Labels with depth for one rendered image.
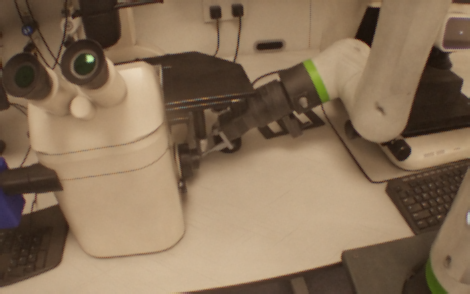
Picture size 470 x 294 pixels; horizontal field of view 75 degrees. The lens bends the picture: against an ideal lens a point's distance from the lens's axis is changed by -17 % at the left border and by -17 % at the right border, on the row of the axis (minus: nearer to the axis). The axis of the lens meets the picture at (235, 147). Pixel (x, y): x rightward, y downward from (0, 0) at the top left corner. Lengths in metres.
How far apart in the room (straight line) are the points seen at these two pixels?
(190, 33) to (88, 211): 0.82
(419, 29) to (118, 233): 0.53
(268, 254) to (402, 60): 0.36
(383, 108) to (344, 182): 0.22
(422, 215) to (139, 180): 0.49
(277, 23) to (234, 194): 0.73
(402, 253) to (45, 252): 0.59
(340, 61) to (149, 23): 0.72
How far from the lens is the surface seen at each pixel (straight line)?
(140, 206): 0.53
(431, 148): 0.81
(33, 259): 0.67
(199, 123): 0.72
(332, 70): 0.68
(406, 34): 0.51
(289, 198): 0.69
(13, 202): 0.58
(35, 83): 0.38
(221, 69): 0.67
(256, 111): 0.69
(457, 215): 0.40
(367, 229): 0.66
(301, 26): 1.30
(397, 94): 0.56
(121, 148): 0.47
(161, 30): 1.22
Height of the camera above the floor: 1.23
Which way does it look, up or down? 36 degrees down
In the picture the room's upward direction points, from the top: 3 degrees counter-clockwise
